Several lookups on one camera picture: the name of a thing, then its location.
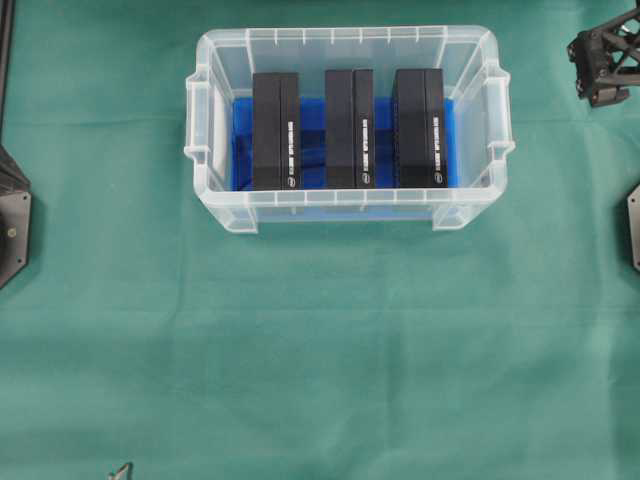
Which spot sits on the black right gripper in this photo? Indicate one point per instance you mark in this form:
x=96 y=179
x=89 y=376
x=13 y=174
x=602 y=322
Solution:
x=606 y=58

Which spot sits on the black RealSense box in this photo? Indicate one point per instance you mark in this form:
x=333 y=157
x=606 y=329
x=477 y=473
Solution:
x=276 y=156
x=350 y=129
x=420 y=129

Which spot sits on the clear plastic storage case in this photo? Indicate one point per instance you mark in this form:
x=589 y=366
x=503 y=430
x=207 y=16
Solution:
x=476 y=88

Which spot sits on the blue foam case liner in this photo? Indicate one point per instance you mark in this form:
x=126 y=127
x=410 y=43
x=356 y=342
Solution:
x=312 y=136

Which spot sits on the green table cloth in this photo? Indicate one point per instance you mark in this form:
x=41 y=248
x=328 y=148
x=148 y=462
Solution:
x=142 y=331

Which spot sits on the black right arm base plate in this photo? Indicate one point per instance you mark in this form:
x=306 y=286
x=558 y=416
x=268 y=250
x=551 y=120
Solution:
x=633 y=206

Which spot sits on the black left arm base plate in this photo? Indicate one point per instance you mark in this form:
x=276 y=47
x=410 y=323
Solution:
x=16 y=203

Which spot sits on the small metal bracket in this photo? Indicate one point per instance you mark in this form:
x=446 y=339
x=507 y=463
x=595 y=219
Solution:
x=125 y=472

